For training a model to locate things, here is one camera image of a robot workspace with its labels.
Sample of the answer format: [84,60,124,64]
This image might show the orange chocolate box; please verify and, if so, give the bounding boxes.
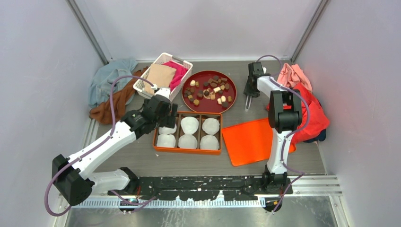
[152,111,223,156]

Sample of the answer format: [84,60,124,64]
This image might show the silver tongs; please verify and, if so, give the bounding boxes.
[245,96,252,112]

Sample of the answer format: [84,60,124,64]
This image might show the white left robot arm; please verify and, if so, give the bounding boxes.
[52,87,178,206]

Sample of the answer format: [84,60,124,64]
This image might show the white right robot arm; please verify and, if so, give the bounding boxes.
[244,62,303,194]

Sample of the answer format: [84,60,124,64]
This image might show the white paper cup back left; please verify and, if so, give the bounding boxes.
[158,124,177,134]

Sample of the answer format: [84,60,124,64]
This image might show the beige cloth pouch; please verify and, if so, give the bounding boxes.
[146,64,176,88]

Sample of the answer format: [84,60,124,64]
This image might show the white paper cup back middle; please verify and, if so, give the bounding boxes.
[181,116,199,135]

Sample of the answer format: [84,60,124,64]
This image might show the salmon pink cloth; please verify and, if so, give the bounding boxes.
[277,63,313,93]

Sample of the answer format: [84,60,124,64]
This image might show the white plastic basket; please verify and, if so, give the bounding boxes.
[133,52,193,101]

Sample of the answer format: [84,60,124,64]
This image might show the brown plastic insert tray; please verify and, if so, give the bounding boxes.
[156,113,222,152]

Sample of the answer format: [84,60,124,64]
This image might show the brown cloth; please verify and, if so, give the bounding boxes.
[89,67,148,124]

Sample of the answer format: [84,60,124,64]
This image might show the white paper cup front middle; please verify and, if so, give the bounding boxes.
[178,134,198,149]

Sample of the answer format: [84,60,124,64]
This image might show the pink cloth in basket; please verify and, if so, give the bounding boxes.
[163,61,188,90]

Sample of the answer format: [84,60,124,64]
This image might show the dark red round tray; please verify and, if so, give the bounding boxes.
[181,70,237,114]

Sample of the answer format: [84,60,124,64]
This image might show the white paper cup back right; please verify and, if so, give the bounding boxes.
[202,118,220,135]

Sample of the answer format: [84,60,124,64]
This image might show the white paper cup front right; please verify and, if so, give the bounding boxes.
[200,135,219,150]

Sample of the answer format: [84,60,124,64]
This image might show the light blue cloth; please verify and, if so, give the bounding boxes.
[88,58,138,108]

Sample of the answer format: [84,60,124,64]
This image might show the orange box lid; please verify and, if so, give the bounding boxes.
[221,117,296,167]

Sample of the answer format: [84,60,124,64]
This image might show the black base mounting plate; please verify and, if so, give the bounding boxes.
[115,175,290,201]

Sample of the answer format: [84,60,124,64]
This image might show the red cloth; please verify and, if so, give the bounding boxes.
[266,82,331,145]

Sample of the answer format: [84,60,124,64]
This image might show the dark blue cloth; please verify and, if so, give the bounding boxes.
[304,129,326,143]

